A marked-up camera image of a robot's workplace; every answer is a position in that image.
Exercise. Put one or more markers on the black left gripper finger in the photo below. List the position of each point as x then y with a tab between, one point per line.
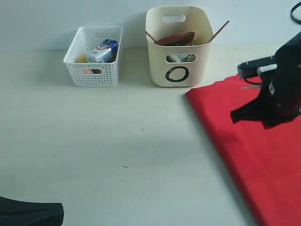
18	213

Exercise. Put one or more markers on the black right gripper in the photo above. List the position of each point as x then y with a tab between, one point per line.
281	98

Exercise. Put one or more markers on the red scalloped table cloth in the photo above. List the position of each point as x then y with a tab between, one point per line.
265	164

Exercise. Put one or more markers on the wooden chopstick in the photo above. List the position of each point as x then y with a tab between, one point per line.
218	31
150	36

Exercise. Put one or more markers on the stainless steel cup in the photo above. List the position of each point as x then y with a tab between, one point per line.
187	58

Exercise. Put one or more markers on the brown wooden plate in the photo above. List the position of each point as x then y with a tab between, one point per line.
181	39

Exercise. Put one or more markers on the white blue packet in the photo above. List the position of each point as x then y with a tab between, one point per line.
104	52

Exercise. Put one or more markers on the brown egg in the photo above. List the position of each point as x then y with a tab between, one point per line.
91	71

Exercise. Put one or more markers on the yellow lemon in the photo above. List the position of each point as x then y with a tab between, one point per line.
81	59

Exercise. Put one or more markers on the white ceramic bowl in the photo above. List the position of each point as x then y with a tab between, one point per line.
173	59

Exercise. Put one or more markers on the cream plastic bin with circle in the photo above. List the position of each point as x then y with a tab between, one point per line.
166	20

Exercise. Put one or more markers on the white perforated plastic basket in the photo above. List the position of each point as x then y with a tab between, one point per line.
93	74

